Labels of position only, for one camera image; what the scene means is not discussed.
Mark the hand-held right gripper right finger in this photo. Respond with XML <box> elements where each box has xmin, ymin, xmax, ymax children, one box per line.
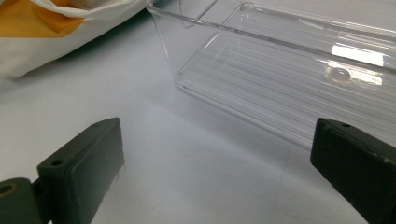
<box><xmin>310</xmin><ymin>117</ymin><xmax>396</xmax><ymax>224</ymax></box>

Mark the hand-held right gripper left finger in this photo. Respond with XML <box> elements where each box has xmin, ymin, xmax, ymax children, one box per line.
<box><xmin>36</xmin><ymin>117</ymin><xmax>126</xmax><ymax>224</ymax></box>

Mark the clear plastic bin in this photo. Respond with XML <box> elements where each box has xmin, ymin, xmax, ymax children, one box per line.
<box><xmin>145</xmin><ymin>0</ymin><xmax>396</xmax><ymax>150</ymax></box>

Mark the white cloth bag orange print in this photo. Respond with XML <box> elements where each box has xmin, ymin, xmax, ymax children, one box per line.
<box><xmin>0</xmin><ymin>0</ymin><xmax>148</xmax><ymax>79</ymax></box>

